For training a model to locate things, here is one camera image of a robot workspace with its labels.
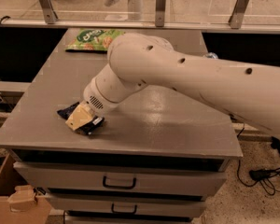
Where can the drawer with black handle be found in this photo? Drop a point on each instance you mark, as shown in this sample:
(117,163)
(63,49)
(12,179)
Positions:
(108,205)
(87,177)

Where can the left metal bracket post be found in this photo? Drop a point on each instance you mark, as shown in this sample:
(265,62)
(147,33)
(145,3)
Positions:
(49,14)

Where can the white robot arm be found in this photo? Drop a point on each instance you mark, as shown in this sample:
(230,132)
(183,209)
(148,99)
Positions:
(250,92)

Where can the blue silver drink can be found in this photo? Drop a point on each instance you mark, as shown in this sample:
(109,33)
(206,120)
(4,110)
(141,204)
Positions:
(211,55)

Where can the dark blue rxbar wrapper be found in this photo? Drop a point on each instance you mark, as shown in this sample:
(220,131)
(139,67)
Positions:
(88,128)

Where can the green rice chip bag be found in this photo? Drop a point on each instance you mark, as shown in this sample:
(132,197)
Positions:
(93,40)

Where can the brown cardboard box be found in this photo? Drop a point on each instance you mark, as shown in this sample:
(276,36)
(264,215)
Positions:
(20,203)

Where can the grey drawer cabinet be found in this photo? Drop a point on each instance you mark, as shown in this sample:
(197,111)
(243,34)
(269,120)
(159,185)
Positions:
(156,129)

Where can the black power adapter with cable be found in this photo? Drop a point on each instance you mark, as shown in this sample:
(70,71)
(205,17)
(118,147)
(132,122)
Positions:
(262,177)

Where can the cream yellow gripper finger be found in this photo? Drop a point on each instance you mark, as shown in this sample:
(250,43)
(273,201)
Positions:
(81,115)

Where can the top drawer with black handle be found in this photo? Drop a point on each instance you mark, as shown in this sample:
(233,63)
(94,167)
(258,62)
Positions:
(87,177)

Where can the metal bracket post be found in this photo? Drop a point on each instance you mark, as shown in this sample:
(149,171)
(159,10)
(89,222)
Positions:
(49,14)
(160,13)
(238,13)

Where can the middle metal bracket post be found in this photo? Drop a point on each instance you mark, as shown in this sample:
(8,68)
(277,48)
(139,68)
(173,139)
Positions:
(160,13)

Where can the right metal bracket post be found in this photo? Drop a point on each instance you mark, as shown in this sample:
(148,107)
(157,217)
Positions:
(238,13)

